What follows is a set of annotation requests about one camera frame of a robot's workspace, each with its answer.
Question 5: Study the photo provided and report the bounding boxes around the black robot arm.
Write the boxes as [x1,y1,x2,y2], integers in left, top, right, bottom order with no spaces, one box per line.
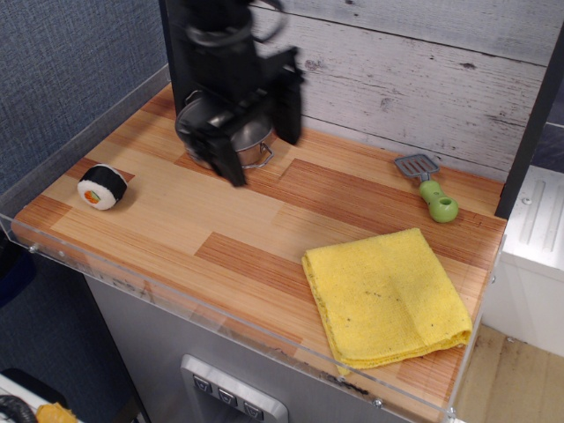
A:
[175,1,303,187]

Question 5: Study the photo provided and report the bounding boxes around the dark vertical post left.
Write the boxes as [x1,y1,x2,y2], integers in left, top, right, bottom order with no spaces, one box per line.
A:
[159,0,199,115]

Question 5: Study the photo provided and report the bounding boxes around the toy sushi roll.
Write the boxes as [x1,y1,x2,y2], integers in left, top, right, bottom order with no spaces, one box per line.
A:
[77,164,128,211]

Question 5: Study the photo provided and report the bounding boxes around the clear acrylic guard rail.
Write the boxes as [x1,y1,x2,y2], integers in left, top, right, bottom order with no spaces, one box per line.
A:
[11,69,506,422]

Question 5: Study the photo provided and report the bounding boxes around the black braided cable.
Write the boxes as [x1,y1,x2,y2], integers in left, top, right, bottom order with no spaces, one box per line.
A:
[0,394,39,423]

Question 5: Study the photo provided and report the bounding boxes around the silver dispenser button panel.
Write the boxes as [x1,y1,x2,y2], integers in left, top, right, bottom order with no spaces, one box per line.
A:
[181,354,289,422]

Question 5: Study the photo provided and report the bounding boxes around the yellow folded towel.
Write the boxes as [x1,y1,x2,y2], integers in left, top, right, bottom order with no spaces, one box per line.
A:
[301,228,472,375]

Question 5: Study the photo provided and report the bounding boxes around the dark vertical post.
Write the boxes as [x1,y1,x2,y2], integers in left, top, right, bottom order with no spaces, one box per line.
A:
[159,0,199,115]
[494,28,563,219]

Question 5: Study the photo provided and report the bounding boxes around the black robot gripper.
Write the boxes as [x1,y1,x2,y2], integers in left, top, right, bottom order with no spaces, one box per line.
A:
[186,24,303,187]

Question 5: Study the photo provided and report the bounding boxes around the white aluminium box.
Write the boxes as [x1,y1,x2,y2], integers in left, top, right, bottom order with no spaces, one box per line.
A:
[482,166,563,356]

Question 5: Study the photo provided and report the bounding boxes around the yellow object bottom left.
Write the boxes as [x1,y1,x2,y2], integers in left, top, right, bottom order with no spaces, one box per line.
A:
[35,403,78,423]

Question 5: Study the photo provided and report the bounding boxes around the stainless steel pot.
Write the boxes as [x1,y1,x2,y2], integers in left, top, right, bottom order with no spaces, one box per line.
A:
[175,90,274,169]

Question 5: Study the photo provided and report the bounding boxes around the dark vertical post right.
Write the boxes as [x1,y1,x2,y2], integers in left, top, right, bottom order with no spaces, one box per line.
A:
[494,28,563,219]

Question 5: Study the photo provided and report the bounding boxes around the green grey toy spatula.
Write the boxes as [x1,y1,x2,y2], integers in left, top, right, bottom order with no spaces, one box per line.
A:
[394,153,459,223]

